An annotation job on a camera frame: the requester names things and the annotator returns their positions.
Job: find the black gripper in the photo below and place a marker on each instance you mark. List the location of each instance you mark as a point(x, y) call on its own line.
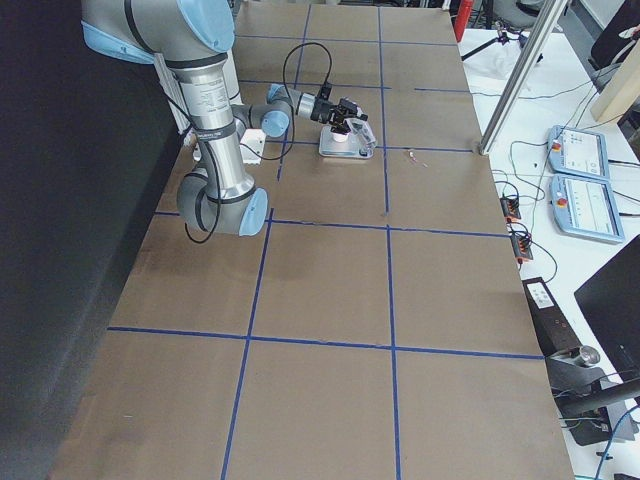
point(320, 111)

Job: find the clear glass sauce bottle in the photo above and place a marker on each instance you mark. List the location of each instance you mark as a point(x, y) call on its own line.
point(362, 135)

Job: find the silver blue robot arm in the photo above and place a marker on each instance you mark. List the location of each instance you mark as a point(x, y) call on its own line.
point(194, 38)

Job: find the silver digital kitchen scale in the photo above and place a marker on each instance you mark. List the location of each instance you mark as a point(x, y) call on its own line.
point(329, 148)

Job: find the red cylinder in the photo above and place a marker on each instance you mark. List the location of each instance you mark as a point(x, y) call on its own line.
point(462, 18)

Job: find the upper orange black adapter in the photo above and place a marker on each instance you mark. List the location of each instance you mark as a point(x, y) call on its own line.
point(510, 209)

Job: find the orange black adapter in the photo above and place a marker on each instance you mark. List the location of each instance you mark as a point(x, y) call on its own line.
point(510, 209)
point(521, 245)

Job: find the lower orange black adapter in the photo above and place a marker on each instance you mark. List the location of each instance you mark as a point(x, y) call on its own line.
point(521, 245)

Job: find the upper blue teach pendant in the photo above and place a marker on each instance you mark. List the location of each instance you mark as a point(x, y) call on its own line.
point(578, 152)

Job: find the blue teach pendant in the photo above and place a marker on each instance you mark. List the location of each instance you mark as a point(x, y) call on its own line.
point(578, 152)
point(585, 208)

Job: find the lower blue teach pendant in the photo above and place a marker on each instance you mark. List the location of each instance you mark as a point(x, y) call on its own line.
point(585, 208)

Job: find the black box with label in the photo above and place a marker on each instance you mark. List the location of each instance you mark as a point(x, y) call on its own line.
point(553, 330)

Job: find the black monitor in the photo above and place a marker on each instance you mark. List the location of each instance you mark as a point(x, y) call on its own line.
point(609, 302)

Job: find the black clamp stand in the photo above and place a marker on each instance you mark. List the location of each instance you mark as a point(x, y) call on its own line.
point(592, 403)

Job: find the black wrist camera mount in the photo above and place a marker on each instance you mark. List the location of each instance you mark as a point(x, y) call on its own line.
point(325, 91)

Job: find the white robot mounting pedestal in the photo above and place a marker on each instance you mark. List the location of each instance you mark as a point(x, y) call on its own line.
point(252, 140)

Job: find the aluminium frame post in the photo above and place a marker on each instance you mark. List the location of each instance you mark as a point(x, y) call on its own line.
point(547, 19)

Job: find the black camera tripod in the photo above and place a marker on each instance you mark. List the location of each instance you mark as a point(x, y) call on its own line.
point(504, 36)

